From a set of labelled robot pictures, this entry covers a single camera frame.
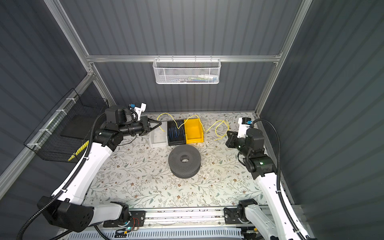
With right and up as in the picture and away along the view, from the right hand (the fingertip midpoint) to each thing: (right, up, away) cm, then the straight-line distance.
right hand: (230, 133), depth 72 cm
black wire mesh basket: (-81, +1, +2) cm, 81 cm away
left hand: (-33, +5, -3) cm, 34 cm away
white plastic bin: (-43, -4, +33) cm, 55 cm away
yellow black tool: (-71, -7, -2) cm, 71 cm away
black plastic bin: (-30, -7, +29) cm, 43 cm away
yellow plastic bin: (-18, 0, +37) cm, 41 cm away
